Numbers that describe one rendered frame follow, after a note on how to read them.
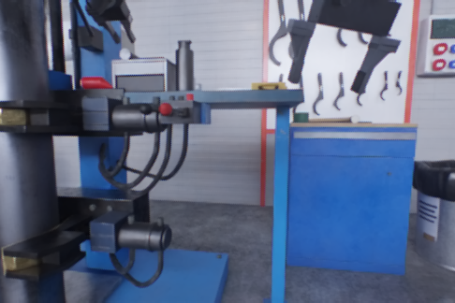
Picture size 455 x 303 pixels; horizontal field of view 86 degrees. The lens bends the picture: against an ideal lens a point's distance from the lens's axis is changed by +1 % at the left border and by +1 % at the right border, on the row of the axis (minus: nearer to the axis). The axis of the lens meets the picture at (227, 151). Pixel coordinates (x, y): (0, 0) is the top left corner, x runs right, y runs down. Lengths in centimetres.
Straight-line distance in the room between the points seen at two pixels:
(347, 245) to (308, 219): 29
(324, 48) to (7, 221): 275
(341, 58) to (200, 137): 171
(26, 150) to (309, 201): 145
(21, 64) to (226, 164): 216
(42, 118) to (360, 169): 159
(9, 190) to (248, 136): 218
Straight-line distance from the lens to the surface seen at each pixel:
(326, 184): 166
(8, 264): 113
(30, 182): 112
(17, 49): 112
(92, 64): 148
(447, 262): 224
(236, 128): 278
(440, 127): 326
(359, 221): 178
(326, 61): 286
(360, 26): 50
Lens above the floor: 93
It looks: 6 degrees down
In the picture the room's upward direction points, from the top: straight up
